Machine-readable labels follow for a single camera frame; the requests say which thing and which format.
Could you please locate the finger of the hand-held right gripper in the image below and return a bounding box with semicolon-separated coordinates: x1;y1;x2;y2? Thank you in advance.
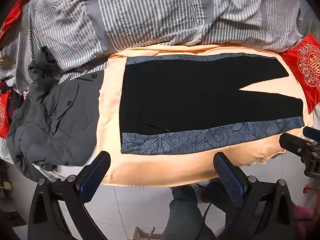
279;132;313;156
302;126;320;142

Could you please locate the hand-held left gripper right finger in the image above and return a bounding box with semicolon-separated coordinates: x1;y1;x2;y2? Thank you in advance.
213;152;300;240

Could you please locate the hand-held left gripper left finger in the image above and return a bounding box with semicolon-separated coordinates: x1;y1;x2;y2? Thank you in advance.
27;151;111;240

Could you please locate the black pants blue floral stripe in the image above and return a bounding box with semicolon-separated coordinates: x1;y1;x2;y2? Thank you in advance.
119;53;305;155

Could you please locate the pink slipper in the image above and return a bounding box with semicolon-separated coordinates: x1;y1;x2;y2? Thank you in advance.
291;202;316;233

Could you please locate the orange bed sheet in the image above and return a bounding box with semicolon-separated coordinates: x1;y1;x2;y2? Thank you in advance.
96;44;315;187

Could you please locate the person's leg in jeans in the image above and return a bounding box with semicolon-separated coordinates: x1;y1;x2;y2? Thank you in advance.
160;184;217;240

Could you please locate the large red embroidered cushion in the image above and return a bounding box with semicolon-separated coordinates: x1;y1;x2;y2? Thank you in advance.
280;33;320;115

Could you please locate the dark grey jacket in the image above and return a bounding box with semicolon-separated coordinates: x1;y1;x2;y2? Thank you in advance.
7;45;105;175

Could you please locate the cardboard box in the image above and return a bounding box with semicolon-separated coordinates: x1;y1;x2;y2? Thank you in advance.
132;226;163;240

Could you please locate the red cloth at left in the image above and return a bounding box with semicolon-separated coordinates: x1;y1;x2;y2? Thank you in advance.
0;90;12;139

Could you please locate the red cloth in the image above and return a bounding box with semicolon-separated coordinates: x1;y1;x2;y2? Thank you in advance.
0;90;12;139
0;0;23;40

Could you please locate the grey striped duvet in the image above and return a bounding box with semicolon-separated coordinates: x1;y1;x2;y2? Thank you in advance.
0;0;304;178

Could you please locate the black cable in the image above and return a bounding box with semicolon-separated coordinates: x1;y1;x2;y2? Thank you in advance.
194;182;213;240

